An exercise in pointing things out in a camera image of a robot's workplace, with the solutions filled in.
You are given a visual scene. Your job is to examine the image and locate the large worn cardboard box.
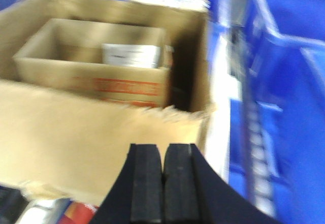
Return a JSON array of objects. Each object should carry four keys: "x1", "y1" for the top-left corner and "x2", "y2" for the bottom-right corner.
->
[{"x1": 1, "y1": 0, "x2": 212, "y2": 205}]

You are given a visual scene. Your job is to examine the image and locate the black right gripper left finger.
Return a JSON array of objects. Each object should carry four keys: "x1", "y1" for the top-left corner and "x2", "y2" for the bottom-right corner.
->
[{"x1": 90, "y1": 144, "x2": 162, "y2": 223}]

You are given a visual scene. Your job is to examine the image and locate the white shipping label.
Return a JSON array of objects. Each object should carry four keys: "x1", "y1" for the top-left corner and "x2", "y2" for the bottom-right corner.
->
[{"x1": 102, "y1": 44, "x2": 160, "y2": 69}]

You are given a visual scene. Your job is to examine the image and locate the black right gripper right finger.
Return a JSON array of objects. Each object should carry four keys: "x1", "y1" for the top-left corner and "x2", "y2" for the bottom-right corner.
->
[{"x1": 164, "y1": 143, "x2": 278, "y2": 223}]

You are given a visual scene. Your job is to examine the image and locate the small red-printed cardboard box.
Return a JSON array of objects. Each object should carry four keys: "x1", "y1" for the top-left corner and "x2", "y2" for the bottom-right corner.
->
[{"x1": 13, "y1": 19, "x2": 172, "y2": 107}]

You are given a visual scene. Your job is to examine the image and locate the large blue plastic bin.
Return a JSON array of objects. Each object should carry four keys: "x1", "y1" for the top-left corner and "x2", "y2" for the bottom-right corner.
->
[{"x1": 219, "y1": 0, "x2": 324, "y2": 223}]

